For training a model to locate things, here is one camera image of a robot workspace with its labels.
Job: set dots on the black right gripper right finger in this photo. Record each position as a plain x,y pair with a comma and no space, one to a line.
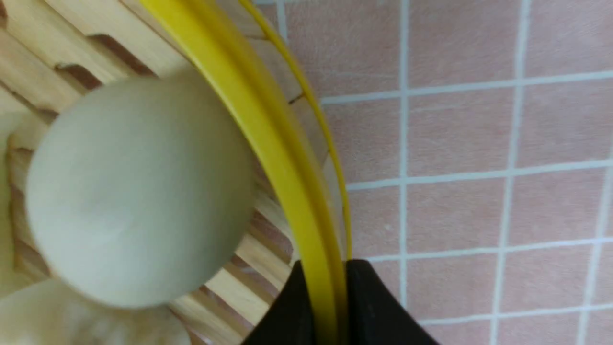
375,316

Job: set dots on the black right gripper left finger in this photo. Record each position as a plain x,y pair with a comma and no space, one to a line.
289,321

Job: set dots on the yellow bamboo steamer basket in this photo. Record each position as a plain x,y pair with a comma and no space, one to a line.
55,52

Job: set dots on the pale green round bun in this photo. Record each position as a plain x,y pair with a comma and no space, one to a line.
141,191

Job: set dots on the pink checked tablecloth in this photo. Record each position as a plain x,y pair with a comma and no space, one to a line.
476,143

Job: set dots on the white dumpling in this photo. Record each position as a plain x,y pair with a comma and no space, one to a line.
50,313

